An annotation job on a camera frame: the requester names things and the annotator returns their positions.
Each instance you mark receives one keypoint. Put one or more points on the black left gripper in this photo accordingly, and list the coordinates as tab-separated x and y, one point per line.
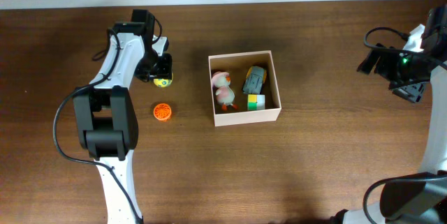
166	74

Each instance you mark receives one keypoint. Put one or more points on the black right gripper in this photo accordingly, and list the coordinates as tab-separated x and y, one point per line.
411	92

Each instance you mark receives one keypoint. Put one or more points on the yellow patterned ball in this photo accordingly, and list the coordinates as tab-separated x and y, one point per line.
162	83

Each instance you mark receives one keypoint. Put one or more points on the orange ridged disc toy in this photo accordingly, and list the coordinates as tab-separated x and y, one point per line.
162	112

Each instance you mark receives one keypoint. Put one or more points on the white pink duck toy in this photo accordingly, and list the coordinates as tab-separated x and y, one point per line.
225	96

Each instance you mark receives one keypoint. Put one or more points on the grey toy car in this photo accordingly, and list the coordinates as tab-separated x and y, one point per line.
255	79

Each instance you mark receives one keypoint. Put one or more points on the pastel puzzle cube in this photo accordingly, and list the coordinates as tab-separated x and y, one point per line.
255	102

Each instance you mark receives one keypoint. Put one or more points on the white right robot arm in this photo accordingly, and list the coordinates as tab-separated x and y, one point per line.
419	197

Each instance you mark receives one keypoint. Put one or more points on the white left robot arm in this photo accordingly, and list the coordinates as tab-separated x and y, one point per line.
105	117

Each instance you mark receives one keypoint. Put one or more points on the pink open box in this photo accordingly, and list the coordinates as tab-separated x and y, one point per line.
237	65

